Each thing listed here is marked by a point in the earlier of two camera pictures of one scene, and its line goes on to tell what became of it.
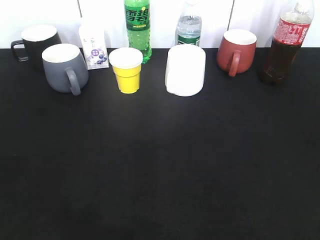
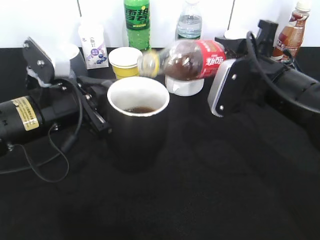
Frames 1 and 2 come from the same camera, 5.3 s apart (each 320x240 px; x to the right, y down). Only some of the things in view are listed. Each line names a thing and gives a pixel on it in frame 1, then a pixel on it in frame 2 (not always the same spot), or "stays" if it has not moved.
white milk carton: x=94 y=45 stays
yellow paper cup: x=126 y=63 stays
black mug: x=36 y=38 -> x=138 y=106
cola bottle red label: x=291 y=31 -> x=214 y=58
